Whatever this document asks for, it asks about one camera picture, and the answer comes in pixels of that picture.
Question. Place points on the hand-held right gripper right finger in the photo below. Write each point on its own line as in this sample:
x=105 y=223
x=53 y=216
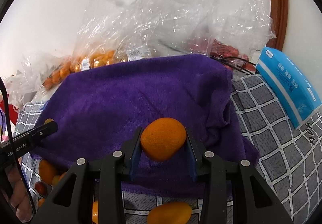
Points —
x=191 y=161

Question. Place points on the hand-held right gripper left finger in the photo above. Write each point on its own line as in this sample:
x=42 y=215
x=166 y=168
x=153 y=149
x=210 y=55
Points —
x=135 y=158

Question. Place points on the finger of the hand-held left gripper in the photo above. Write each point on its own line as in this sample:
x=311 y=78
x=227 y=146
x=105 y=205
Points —
x=42 y=132

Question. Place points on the small yellow-orange citrus fruit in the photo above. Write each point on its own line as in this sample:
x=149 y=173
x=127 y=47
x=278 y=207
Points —
x=41 y=203
x=49 y=120

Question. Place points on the purple towel covered tray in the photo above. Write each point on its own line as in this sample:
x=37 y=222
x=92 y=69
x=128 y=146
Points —
x=125 y=93

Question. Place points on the person's left hand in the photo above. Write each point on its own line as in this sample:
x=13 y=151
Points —
x=20 y=188

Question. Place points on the red paper bag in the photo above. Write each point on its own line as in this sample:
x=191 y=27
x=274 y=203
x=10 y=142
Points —
x=10 y=110

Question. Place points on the small red tomato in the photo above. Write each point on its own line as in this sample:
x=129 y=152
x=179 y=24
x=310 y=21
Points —
x=41 y=188

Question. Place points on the white plastic bag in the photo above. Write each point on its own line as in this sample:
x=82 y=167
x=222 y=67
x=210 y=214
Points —
x=25 y=83

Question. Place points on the grey checked bedsheet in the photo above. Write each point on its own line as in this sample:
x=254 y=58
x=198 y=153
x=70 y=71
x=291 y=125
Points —
x=264 y=138

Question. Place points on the red food in clear bag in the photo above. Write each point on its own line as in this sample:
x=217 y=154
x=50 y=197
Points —
x=226 y=50

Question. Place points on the blue tissue pack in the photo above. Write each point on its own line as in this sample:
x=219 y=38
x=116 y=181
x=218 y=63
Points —
x=286 y=83

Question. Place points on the crumpled clear plastic bags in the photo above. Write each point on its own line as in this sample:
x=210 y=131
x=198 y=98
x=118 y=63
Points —
x=163 y=25

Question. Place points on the brown wooden door frame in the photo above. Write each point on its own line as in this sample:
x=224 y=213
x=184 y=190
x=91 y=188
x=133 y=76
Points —
x=278 y=12

